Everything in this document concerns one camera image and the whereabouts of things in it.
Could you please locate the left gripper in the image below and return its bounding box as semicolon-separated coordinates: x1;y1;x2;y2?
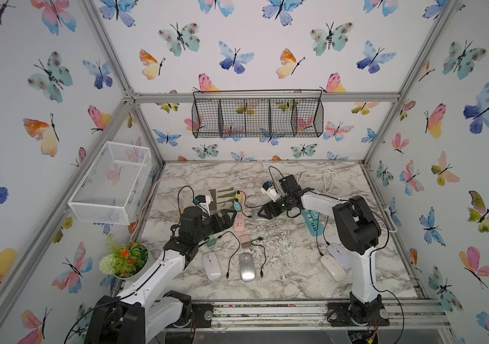
193;210;236;245

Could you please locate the white wireless mouse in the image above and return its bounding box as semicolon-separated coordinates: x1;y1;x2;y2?
202;251;221;281

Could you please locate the pink charger plug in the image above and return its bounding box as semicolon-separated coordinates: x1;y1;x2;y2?
239;234;252;249

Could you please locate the black charging cable white mouse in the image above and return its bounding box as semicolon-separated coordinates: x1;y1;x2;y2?
217;230;241;280

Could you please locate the black charging cable silver mouse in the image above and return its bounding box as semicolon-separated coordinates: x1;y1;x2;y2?
250;236;268;278

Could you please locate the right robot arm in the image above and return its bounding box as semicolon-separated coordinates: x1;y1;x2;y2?
252;175;383;325

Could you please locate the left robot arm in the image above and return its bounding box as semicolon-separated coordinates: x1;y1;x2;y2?
84;205;238;343

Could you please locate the lavender mouse right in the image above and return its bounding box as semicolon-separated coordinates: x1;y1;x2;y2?
327;243;351;270

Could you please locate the white mouse right front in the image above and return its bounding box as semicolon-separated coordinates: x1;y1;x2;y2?
320;255;347;282

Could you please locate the teal power strip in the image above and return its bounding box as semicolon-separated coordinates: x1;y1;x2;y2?
302;211;324;237

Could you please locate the pink power strip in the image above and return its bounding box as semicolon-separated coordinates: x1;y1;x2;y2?
233;191;247;234

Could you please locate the artificial potted plant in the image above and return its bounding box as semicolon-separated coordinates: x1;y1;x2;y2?
99;234;149;280

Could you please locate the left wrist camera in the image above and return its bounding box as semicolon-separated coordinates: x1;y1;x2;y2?
194;194;212;216

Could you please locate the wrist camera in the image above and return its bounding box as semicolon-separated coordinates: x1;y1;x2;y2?
260;181;280;202
194;194;212;216

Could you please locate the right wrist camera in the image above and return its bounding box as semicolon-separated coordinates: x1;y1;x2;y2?
260;181;280;202

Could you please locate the white power cord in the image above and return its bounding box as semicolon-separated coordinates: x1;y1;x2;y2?
295;169;398;234

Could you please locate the white mesh wall basket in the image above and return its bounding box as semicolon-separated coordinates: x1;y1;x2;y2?
68;141;152;225

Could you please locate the black wire wall basket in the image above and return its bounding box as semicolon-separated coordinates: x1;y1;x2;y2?
187;90;325;139

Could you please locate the aluminium front rail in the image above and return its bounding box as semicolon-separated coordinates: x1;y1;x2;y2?
89;300;451;332

